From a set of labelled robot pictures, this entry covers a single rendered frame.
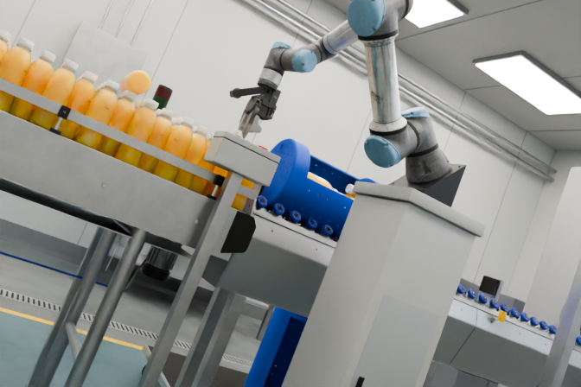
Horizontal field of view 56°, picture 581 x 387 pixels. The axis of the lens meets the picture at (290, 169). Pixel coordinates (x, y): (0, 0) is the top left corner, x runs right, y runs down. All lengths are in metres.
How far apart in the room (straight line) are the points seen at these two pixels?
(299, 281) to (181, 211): 0.58
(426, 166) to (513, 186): 5.92
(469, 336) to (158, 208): 1.54
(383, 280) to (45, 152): 1.02
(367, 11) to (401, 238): 0.66
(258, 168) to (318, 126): 4.25
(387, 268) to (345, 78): 4.59
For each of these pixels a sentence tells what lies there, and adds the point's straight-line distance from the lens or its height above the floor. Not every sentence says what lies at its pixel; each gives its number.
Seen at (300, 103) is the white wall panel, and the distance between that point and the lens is 5.82.
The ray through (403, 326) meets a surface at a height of 0.76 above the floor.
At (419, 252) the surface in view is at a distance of 1.72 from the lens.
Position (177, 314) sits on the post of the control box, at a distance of 1.71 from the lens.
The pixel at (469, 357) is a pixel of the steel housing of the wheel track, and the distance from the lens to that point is 2.74.
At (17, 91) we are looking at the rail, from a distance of 1.68.
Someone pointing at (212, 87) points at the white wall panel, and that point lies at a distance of 5.48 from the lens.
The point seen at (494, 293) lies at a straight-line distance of 2.82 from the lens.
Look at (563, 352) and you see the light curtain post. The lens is 2.74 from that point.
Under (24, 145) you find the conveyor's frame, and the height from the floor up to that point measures 0.84.
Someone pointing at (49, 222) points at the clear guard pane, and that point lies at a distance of 2.18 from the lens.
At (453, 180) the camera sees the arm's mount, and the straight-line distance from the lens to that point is 1.84.
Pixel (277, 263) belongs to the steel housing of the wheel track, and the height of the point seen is 0.78.
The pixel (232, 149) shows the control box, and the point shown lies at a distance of 1.65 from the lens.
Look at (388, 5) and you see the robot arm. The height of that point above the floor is 1.55.
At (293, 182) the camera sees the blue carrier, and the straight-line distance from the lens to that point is 1.96.
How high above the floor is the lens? 0.86
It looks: 7 degrees up
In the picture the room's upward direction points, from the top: 22 degrees clockwise
